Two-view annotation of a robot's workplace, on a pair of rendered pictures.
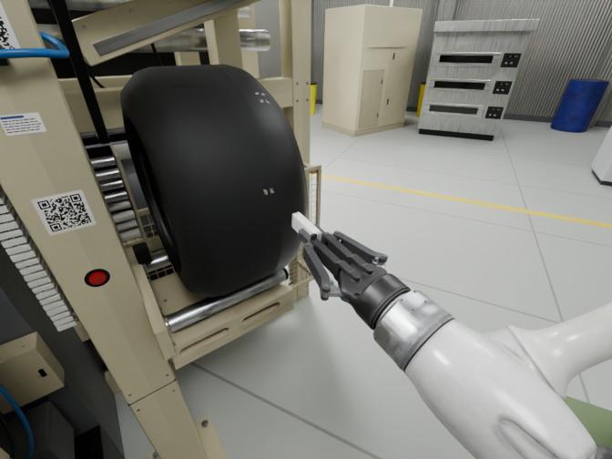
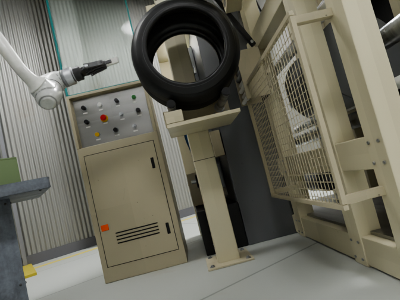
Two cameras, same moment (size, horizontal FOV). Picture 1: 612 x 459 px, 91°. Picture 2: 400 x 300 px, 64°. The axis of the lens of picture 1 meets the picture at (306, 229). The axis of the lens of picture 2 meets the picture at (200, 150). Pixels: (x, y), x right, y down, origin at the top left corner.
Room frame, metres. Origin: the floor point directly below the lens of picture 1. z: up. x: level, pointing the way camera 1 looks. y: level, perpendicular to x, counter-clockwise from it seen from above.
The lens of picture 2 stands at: (1.58, -1.18, 0.52)
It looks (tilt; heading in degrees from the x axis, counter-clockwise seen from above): 5 degrees up; 122
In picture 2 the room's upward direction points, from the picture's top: 14 degrees counter-clockwise
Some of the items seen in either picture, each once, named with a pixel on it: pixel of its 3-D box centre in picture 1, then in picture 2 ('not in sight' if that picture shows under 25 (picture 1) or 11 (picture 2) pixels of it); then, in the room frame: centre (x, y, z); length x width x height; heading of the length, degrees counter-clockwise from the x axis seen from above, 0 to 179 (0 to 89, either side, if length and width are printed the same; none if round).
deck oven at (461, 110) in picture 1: (467, 82); not in sight; (5.92, -2.89, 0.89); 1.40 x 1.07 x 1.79; 67
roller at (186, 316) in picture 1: (230, 296); (172, 111); (0.60, 0.21, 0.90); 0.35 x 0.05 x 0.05; 126
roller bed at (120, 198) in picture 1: (96, 199); (249, 77); (0.89, 0.69, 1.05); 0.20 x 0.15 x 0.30; 126
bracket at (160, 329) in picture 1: (148, 294); (196, 112); (0.60, 0.43, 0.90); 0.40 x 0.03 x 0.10; 36
